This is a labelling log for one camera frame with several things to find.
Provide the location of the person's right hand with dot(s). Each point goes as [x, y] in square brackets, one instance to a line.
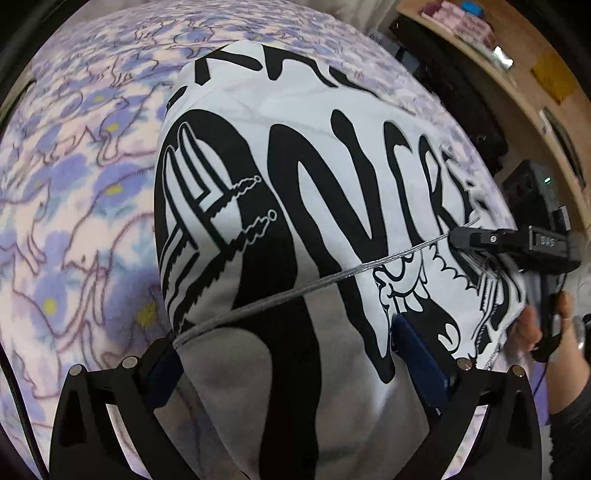
[528, 330]

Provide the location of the purple floral fleece blanket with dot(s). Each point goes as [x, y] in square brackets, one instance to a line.
[69, 207]

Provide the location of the black device with green light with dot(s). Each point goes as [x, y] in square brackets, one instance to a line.
[535, 184]

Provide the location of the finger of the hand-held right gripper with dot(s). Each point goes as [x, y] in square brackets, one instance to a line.
[480, 239]

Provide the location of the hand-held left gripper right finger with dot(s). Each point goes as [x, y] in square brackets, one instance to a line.
[420, 364]

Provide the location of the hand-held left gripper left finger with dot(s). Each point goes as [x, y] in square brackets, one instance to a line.
[161, 376]

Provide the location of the white black graffiti print jacket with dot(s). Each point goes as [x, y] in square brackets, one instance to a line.
[323, 184]

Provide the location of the yellow packet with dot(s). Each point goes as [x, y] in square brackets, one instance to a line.
[554, 76]

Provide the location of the wooden shelf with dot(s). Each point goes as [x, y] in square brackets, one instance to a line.
[531, 92]

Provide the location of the blue box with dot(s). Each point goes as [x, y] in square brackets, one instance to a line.
[472, 8]

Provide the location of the stack of pink boxes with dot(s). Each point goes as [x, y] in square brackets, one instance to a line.
[461, 23]

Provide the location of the person's right forearm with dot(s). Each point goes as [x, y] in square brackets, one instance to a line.
[572, 392]

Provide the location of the black bag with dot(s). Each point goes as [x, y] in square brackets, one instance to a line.
[443, 92]

